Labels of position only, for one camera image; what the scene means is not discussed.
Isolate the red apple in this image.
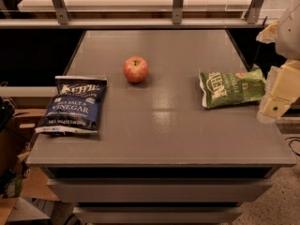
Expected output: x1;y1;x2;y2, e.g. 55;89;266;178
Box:
123;56;149;83

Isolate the grey drawer cabinet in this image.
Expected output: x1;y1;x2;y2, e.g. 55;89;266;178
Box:
28;30;295;224

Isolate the green jalapeno chip bag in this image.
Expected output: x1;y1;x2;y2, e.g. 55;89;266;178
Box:
199;65;265;109

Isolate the brown cardboard box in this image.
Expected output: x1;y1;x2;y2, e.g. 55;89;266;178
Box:
0;109;59;225

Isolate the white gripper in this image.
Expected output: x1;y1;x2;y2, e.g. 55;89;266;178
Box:
256;0;300;124

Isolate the blue salt vinegar chip bag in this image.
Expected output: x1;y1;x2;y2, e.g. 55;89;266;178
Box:
36;76;107;134

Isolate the black cable on floor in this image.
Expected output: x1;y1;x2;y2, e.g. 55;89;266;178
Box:
284;136;300;158

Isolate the metal railing frame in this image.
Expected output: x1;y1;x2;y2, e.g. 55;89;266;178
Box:
0;0;265;30

